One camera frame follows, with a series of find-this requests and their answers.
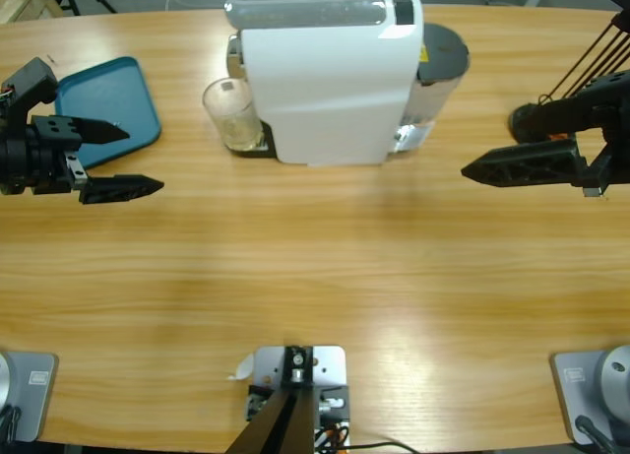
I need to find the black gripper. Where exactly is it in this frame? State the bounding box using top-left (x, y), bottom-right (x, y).
top-left (0, 115), bottom-right (165, 206)
top-left (461, 71), bottom-right (630, 199)

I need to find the clear glass cup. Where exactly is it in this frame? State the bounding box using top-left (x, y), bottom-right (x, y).
top-left (201, 77), bottom-right (266, 151)

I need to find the white capsule coffee machine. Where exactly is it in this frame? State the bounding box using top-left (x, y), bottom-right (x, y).
top-left (223, 0), bottom-right (472, 168)

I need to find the black capsule holder with rods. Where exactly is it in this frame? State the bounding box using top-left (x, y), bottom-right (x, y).
top-left (508, 23), bottom-right (630, 143)

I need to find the teal plastic tray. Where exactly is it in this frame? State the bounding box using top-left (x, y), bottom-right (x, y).
top-left (52, 55), bottom-right (162, 169)

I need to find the white paper tab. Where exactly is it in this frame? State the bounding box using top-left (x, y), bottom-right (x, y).
top-left (225, 353), bottom-right (257, 381)

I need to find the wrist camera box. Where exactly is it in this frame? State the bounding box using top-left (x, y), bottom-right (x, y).
top-left (604, 0), bottom-right (630, 34)
top-left (0, 56), bottom-right (60, 130)

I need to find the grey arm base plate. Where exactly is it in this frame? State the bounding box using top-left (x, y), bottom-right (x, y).
top-left (0, 351), bottom-right (59, 444)
top-left (549, 344), bottom-right (630, 446)

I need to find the black base cable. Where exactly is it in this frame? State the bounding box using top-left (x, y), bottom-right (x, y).
top-left (0, 405), bottom-right (24, 445)
top-left (574, 414), bottom-right (619, 454)

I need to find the white mount block dark post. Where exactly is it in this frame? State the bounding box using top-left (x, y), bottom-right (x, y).
top-left (224, 344), bottom-right (351, 454)

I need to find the thin black cable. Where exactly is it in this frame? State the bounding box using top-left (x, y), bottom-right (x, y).
top-left (344, 440), bottom-right (419, 454)

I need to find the orange wire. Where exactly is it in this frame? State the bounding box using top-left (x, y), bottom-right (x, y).
top-left (314, 422), bottom-right (348, 448)

